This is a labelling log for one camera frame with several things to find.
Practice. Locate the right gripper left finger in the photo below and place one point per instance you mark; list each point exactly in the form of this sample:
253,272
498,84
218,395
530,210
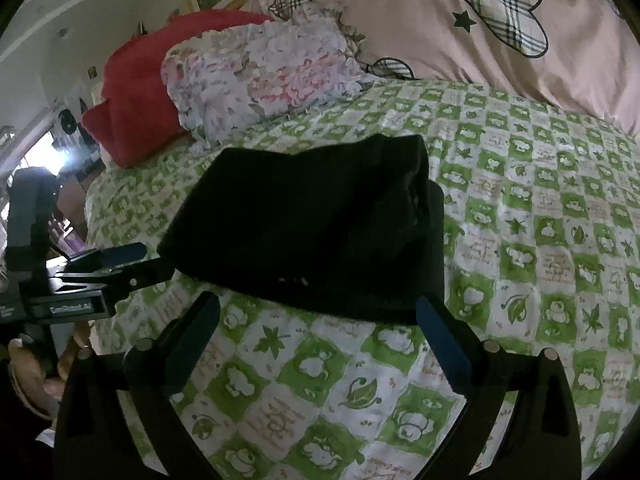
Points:
92,431

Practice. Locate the black pants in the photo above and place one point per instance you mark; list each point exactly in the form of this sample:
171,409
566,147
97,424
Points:
351,230

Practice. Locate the person's left hand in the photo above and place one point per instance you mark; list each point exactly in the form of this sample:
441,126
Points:
42,393

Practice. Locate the red pillow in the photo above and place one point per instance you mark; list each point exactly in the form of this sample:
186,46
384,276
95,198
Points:
136,118

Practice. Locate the green patterned bed sheet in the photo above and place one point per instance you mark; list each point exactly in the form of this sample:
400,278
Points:
541,245

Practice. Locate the floral ruffled pillow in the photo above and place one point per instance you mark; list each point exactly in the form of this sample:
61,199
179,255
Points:
223,83

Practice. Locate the pink heart print quilt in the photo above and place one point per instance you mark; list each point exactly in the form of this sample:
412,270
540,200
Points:
579,55

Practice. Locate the black camera box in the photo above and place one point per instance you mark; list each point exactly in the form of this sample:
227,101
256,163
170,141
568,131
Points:
33,197

